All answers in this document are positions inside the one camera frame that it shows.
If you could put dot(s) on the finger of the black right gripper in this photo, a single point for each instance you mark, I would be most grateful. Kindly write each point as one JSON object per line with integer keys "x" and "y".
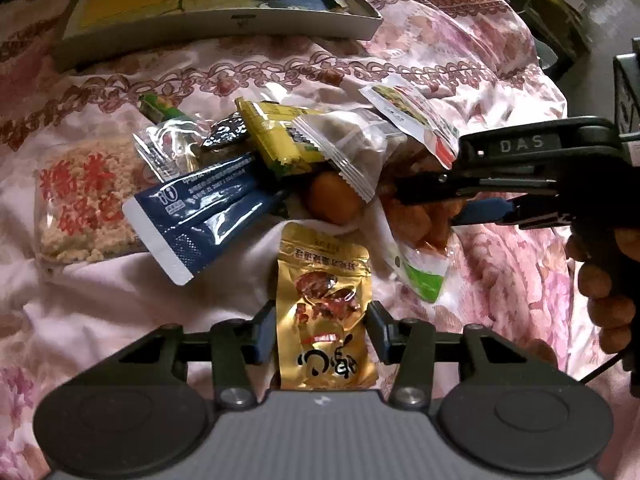
{"x": 526, "y": 211}
{"x": 427, "y": 187}

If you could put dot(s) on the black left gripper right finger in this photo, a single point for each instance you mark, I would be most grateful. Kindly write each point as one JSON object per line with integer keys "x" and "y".
{"x": 410, "y": 343}

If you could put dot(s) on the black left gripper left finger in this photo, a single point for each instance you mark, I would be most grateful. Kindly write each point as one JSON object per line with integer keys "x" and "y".
{"x": 236, "y": 345}

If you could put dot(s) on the clear bag orange snacks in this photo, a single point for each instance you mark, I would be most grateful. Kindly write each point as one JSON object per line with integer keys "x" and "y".
{"x": 410, "y": 219}

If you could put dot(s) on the gold chestnut snack pouch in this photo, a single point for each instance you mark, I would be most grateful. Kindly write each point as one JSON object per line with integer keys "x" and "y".
{"x": 323, "y": 291}

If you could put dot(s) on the dark blue sachet pack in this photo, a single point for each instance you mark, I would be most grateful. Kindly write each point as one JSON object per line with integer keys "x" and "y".
{"x": 188, "y": 222}

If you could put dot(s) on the clear rice cracker packet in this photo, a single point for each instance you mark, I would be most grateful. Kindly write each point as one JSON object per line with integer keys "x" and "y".
{"x": 80, "y": 191}

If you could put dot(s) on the person's right hand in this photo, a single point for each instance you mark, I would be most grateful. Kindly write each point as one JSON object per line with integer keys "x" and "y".
{"x": 612, "y": 313}

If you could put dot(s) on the pink floral bed quilt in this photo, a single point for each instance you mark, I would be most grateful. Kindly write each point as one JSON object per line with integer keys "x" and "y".
{"x": 474, "y": 58}

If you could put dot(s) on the dark bedside cabinet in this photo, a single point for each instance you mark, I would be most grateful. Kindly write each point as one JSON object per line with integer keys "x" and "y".
{"x": 559, "y": 32}

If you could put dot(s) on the yellow snack packet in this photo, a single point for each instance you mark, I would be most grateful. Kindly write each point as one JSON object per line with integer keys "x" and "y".
{"x": 284, "y": 148}

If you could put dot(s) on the small black wrapped candy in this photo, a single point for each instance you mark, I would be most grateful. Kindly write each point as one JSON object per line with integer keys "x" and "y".
{"x": 225, "y": 133}

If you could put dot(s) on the clear green-topped snack packet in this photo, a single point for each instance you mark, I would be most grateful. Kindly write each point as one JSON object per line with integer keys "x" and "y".
{"x": 170, "y": 146}

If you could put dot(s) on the cartoon printed tin tray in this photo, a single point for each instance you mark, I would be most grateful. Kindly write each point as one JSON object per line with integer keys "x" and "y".
{"x": 96, "y": 30}

